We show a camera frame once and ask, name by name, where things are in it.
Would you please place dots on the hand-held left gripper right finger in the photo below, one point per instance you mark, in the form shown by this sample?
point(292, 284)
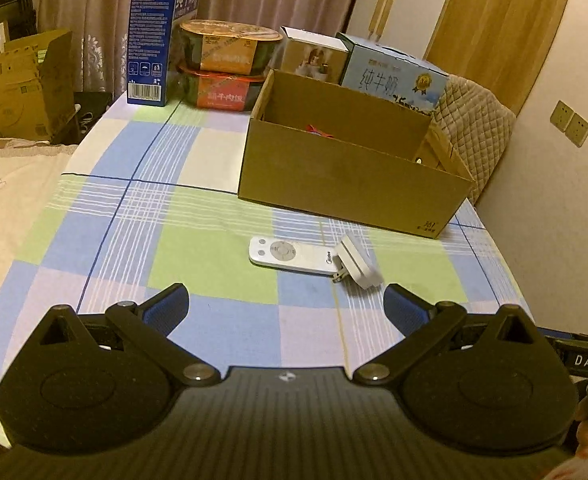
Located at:
point(406, 307)

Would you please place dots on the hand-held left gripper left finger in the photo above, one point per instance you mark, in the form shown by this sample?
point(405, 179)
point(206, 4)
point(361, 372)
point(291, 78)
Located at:
point(166, 307)

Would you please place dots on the brown cardboard box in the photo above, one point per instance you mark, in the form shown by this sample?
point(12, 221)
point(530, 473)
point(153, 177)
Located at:
point(344, 182)

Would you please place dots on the white plug-in adapter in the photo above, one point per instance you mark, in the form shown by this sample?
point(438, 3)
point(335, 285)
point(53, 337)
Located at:
point(359, 262)

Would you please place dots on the white remote control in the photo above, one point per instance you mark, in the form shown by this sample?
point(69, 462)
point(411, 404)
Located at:
point(294, 256)

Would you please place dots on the beige bedsheet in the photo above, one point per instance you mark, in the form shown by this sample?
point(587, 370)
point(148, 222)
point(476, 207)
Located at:
point(8, 210)

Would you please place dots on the quilted beige chair cover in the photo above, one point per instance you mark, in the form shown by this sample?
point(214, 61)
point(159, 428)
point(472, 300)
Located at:
point(479, 125)

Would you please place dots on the black bag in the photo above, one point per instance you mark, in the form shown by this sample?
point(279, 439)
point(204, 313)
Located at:
point(91, 115)

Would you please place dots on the instant rice bowl orange band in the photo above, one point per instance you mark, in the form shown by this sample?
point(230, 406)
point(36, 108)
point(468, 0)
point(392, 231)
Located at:
point(223, 92)

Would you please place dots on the light blue milk carton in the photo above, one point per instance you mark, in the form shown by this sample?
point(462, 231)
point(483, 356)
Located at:
point(389, 72)

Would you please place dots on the open cardboard box with labels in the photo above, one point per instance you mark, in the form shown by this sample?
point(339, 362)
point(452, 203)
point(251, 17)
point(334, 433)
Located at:
point(18, 90)

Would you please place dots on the instant rice bowl green band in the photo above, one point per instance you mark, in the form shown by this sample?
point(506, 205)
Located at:
point(223, 50)

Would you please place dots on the dark blue milk carton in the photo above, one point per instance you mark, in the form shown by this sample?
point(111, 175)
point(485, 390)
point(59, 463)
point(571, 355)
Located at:
point(146, 40)

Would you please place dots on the white box with photo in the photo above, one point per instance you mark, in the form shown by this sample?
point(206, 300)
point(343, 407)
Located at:
point(314, 55)

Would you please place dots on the white wardrobe door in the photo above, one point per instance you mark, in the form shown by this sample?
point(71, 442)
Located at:
point(414, 0)

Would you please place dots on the beige wall socket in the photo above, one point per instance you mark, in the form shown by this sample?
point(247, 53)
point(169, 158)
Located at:
point(580, 130)
point(561, 115)

